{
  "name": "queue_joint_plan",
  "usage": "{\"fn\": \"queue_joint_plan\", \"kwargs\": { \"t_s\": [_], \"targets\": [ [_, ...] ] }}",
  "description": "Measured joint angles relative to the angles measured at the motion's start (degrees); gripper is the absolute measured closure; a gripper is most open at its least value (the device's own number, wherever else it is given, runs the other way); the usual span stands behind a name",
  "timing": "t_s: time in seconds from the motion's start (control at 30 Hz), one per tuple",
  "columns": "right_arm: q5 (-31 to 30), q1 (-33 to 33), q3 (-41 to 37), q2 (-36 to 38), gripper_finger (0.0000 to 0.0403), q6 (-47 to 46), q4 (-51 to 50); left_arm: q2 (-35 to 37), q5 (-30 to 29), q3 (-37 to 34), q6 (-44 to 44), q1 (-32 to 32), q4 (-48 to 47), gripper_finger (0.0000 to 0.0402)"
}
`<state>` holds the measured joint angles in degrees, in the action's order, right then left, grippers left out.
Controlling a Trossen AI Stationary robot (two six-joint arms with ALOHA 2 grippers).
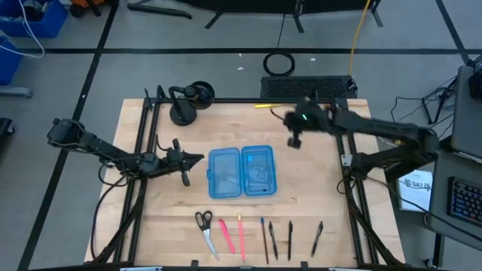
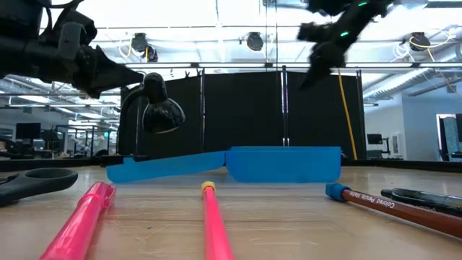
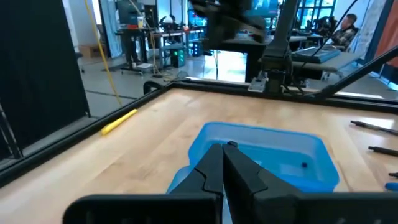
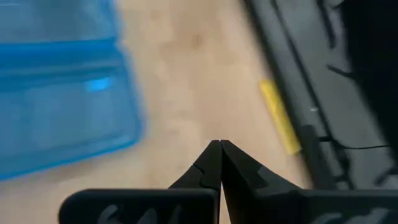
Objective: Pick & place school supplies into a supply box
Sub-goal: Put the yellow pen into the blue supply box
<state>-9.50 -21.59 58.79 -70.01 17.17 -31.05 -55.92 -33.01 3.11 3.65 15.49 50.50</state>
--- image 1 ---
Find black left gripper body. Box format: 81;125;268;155
161;138;191;187

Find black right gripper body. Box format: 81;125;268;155
285;98;332;148

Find black handled scissors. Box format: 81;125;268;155
194;210;220;261

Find pink highlighter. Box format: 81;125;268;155
218;218;236;254

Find black pen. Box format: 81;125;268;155
267;221;279;261
310;221;325;259
287;220;294;262

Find clear blue plastic pencil box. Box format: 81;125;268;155
206;145;279;199

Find black vented computer case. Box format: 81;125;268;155
260;75;358;101

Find black desk lamp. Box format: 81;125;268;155
168;81;216;127

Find thin pink pencil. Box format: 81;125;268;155
236;213;246;263

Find brown pencil with blue cap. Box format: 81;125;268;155
259;216;270;266

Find black stand with legs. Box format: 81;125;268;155
176;0;385;35

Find white printed paper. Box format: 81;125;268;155
397;169;434;214

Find grey desk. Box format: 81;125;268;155
429;150;482;242

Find black stand leg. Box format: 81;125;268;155
127;2;193;20

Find grey laptop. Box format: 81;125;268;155
450;65;482;159

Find black device on laptop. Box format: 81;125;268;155
468;56;482;101

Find grey metal base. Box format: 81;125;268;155
0;86;33;99

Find black object at floor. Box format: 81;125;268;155
0;117;15;139

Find black keyboard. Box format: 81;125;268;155
447;176;482;229

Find black and orange bag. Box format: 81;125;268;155
69;0;120;18

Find large blue plastic bin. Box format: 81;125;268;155
0;0;69;38

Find small blue plastic bin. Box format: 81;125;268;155
0;35;23;86

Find coiled black cable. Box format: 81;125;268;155
262;50;297;78

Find straight black cable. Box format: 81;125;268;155
276;14;286;52

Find yellow cable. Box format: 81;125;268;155
346;0;372;76

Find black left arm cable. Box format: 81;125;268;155
90;161;131;260

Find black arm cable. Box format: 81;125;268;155
337;175;482;233
90;161;131;260

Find black cable tangle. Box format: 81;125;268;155
391;75;459;131

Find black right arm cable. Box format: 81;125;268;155
337;175;482;233

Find white cable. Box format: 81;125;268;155
0;0;45;59

